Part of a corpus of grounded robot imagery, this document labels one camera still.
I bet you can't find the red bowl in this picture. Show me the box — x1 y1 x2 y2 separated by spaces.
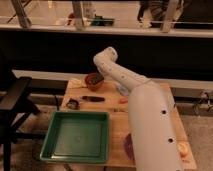
85 72 104 91

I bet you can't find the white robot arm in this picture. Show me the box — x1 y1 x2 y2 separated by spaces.
93 47 184 171

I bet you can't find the wooden table board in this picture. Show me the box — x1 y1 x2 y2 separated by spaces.
61 81 198 171

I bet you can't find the clear plastic bag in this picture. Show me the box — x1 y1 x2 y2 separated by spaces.
116 83 129 96

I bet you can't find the thin metal utensil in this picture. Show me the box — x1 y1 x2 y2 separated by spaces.
112 108 128 113

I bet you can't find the cream cloth piece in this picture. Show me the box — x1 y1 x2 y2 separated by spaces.
68 78 86 89

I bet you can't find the green plastic tray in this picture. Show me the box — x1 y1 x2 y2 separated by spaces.
40 111 109 164

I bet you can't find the purple round plate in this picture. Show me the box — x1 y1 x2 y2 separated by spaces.
124 134 134 160

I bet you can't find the black chair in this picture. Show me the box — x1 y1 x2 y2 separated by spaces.
0 50 42 171

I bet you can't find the orange fruit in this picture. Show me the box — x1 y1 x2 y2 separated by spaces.
178 142 189 157

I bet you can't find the black handled knife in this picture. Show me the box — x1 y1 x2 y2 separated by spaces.
82 96 105 102

